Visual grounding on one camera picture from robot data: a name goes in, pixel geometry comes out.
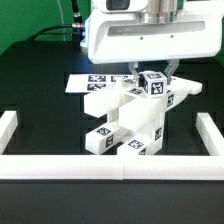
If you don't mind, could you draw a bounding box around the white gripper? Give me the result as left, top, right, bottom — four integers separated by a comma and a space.
88, 8, 224, 84

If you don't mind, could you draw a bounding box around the white tagged cube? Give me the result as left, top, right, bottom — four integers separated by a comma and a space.
140, 71, 167, 97

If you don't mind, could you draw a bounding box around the white chair seat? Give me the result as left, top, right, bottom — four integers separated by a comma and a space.
106, 106, 165, 155

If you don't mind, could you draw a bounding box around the white chair back frame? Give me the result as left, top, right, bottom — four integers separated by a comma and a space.
83, 73, 203, 132

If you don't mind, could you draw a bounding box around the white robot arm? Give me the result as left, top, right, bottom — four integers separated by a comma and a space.
88, 0, 224, 77

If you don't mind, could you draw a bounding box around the white marker sheet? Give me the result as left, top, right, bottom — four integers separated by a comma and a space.
65, 74, 133, 93

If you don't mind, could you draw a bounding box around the white right fence bar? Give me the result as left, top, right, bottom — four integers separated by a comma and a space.
196, 113, 224, 157

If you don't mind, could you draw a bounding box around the white fence bar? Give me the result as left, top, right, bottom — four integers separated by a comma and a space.
196, 113, 224, 157
0, 111, 18, 155
0, 155, 224, 180

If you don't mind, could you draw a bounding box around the white left fence bar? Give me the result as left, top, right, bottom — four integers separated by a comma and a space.
0, 111, 18, 155

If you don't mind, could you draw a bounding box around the white front fence bar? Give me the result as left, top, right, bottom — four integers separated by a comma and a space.
0, 155, 224, 180

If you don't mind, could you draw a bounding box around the black cable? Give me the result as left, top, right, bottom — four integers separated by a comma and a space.
26, 0, 87, 42

